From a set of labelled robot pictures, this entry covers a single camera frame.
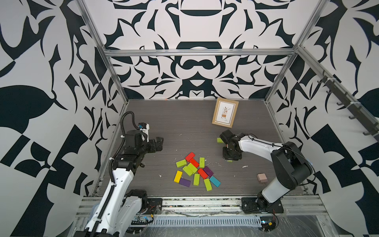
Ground purple block lower left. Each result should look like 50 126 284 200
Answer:
179 178 191 187

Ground lime block pair centre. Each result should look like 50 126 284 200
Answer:
183 163 198 177

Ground red block pile lower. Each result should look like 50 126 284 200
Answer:
197 168 208 179

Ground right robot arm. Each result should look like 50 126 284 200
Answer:
220 129 314 212

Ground green circuit board left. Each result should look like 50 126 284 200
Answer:
131 215 154 225

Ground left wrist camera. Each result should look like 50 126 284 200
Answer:
138 122 150 142

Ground red block top of pile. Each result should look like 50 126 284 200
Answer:
185 152 195 162

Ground pink beige small box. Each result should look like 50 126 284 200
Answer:
257 173 268 184

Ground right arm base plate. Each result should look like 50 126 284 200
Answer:
241 197 284 214

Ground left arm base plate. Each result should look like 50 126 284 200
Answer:
142 198 163 215

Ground aluminium front rail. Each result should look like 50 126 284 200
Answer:
77 195 328 216

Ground wall hook rail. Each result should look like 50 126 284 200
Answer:
317 71 379 140

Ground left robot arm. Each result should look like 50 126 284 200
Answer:
74 111 164 237

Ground yellow block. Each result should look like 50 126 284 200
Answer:
174 170 183 183

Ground lime block bottom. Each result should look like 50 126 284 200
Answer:
204 178 212 191

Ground purple block centre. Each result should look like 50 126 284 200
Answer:
203 166 214 177

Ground purple block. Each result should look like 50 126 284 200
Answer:
203 166 214 177
179 178 191 187

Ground circuit board right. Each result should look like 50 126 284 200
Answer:
259 215 279 232

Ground wooden picture frame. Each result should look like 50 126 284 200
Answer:
212 98 239 128

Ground red block pile middle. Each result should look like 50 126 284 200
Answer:
189 158 199 168

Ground white cable duct strip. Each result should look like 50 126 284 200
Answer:
130 215 263 228

